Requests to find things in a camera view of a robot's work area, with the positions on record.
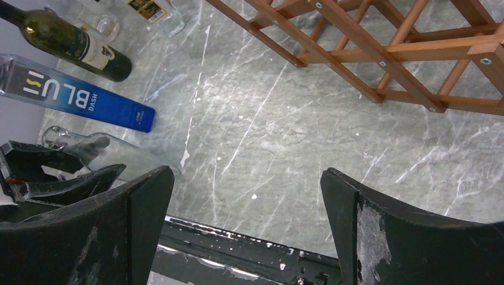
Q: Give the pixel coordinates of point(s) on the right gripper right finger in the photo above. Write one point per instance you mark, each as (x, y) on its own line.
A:
(382, 240)

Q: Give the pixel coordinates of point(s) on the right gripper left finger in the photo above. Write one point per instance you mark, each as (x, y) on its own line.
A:
(109, 238)

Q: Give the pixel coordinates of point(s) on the brown wooden wine rack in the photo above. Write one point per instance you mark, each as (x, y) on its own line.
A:
(367, 43)

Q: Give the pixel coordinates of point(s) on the clear round liquor bottle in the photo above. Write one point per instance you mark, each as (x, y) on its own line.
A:
(90, 16)

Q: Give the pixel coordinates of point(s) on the clear glass bottle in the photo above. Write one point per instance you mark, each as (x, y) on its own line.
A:
(100, 149)

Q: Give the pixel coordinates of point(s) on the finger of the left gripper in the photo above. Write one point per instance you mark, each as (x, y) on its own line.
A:
(63, 193)
(22, 162)

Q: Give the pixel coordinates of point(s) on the clear square black-capped bottle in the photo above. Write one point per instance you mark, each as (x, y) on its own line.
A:
(162, 15)

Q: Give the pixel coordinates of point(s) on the clear blue-label bottle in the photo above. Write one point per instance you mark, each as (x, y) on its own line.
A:
(31, 82)

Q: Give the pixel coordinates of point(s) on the dark green black-capped bottle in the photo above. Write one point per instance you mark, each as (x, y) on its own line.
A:
(52, 34)

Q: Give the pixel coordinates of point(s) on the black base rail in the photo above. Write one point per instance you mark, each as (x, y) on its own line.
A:
(189, 252)

